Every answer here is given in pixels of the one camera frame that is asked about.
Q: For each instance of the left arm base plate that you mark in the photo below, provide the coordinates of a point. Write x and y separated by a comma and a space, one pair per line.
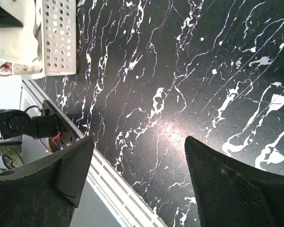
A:
62, 133

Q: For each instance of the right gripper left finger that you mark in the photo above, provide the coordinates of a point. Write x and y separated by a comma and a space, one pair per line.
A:
45, 193

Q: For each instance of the green basket with clothes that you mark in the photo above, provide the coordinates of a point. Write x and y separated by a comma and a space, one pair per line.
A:
9, 158

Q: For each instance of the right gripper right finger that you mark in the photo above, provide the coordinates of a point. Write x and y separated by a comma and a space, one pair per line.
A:
230, 193

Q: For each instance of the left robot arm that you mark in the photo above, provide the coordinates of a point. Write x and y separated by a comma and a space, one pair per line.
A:
14, 123

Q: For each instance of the white perforated storage basket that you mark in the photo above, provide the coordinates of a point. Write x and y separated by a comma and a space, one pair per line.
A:
57, 41

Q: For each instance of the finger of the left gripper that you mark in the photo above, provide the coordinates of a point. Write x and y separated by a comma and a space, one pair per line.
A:
8, 21

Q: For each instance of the white work glove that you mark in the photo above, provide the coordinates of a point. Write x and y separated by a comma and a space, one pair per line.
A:
22, 46

